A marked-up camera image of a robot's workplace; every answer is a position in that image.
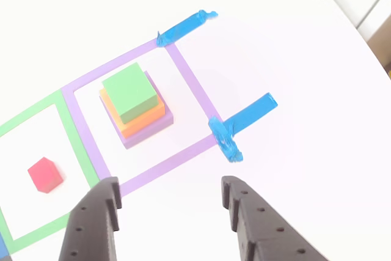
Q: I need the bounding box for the large purple cube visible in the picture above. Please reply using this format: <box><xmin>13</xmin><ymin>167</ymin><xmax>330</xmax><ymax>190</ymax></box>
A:
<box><xmin>103</xmin><ymin>70</ymin><xmax>174</xmax><ymax>150</ymax></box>

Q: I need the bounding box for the green square frame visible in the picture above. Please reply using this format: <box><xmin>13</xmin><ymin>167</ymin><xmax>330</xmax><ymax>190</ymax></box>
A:
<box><xmin>0</xmin><ymin>89</ymin><xmax>100</xmax><ymax>254</ymax></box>

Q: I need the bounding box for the blue square frame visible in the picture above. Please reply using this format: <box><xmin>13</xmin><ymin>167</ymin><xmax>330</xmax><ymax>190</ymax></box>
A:
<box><xmin>0</xmin><ymin>232</ymin><xmax>12</xmax><ymax>259</ymax></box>

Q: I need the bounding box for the purple square frame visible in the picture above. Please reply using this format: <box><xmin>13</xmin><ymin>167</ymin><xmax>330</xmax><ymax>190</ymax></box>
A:
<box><xmin>60</xmin><ymin>38</ymin><xmax>227</xmax><ymax>197</ymax></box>

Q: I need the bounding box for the green cube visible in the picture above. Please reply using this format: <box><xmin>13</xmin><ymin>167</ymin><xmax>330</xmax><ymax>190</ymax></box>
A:
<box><xmin>101</xmin><ymin>62</ymin><xmax>159</xmax><ymax>125</ymax></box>

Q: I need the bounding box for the small red cube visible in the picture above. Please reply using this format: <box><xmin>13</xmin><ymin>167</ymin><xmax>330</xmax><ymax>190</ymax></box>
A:
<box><xmin>27</xmin><ymin>156</ymin><xmax>64</xmax><ymax>194</ymax></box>

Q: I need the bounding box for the crumpled blue tape strip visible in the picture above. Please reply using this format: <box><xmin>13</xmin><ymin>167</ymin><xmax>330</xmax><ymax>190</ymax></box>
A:
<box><xmin>208</xmin><ymin>116</ymin><xmax>244</xmax><ymax>163</ymax></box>

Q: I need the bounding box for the orange cube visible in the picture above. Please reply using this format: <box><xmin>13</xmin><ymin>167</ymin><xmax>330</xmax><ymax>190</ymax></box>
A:
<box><xmin>99</xmin><ymin>87</ymin><xmax>166</xmax><ymax>139</ymax></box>

